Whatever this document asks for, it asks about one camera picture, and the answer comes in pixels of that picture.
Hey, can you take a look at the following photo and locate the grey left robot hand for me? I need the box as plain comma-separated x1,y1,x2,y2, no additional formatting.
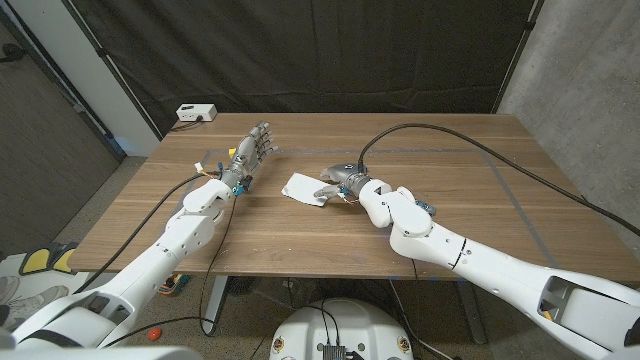
219,120,280,190

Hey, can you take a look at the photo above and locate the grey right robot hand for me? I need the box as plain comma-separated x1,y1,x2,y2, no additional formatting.
313,162,374,200

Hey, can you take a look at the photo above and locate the grey tape outline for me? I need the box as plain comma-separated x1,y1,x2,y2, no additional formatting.
142,147,566,281

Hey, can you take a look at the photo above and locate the white power strip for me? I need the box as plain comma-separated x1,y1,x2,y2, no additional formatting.
175,103,218,123

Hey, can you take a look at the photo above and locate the black backdrop curtain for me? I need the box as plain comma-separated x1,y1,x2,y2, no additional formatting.
62,0,544,137

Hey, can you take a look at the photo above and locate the black round fan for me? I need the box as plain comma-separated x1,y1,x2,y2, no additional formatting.
227,276,257,296

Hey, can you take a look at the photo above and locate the blue and orange shoe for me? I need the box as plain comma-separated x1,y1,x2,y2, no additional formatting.
158,273,191,296

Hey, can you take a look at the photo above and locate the grey table leg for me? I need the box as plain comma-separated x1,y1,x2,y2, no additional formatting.
454,279,489,346
201,275,230,335

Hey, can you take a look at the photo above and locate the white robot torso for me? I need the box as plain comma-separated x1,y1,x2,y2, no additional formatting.
268,298,415,360

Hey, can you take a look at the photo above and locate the black backdrop stand pole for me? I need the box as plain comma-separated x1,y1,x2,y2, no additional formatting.
62,0,164,141
492,0,546,114

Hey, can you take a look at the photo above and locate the black box on torso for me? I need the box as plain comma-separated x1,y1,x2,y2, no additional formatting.
322,343,351,360

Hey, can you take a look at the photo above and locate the yellow and black foot pedal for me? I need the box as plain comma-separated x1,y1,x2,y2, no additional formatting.
18,241,80,277

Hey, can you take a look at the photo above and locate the grey sneaker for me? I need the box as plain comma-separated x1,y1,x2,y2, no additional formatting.
0,284,70,331
0,275,21,306

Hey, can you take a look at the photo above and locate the black power strip cable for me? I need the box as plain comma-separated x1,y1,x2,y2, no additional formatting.
169,115,204,133

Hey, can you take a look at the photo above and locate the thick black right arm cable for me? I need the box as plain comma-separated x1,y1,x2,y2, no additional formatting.
357,122,640,239

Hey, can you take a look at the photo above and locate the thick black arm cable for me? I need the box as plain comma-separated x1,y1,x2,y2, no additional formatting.
357,122,640,239
73,171,224,295

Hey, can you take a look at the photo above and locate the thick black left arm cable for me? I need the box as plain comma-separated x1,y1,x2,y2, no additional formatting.
73,171,224,295

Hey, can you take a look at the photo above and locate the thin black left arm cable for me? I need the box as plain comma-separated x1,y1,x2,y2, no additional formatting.
99,193,240,349

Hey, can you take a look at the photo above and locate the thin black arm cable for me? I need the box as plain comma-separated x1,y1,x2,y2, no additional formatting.
99,193,240,349
409,257,424,351

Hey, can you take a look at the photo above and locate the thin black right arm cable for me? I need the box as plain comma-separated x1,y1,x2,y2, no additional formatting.
409,257,424,351

